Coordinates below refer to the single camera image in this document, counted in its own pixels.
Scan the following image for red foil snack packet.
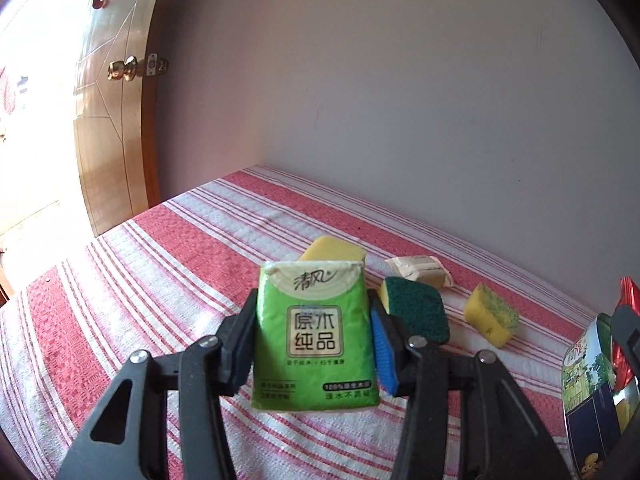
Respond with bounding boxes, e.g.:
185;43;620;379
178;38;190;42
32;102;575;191
611;276;640;388

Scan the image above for cream snack packet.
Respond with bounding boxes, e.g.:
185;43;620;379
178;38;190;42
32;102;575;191
385;255;453;288

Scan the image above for red striped tablecloth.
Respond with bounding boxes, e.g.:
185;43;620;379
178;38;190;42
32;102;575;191
0;165;640;480

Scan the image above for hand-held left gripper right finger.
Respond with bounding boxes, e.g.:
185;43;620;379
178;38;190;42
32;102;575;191
367;289;571;480

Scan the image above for wooden door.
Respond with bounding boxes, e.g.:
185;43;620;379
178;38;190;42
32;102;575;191
74;0;168;238

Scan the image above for brass door knob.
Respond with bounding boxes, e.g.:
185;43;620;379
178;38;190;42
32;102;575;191
107;56;141;81

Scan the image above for green tissue pack cream band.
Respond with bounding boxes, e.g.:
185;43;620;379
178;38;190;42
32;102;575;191
250;260;382;413

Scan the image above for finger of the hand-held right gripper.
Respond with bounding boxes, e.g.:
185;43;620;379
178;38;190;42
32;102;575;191
611;304;640;391

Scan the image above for round metal cookie tin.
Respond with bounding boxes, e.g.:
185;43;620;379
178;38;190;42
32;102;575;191
561;312;640;480

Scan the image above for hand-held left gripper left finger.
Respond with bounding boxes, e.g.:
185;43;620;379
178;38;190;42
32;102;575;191
59;287;258;480

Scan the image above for green tissue pack grass print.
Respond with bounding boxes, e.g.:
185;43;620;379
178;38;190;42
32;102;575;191
596;312;617;391

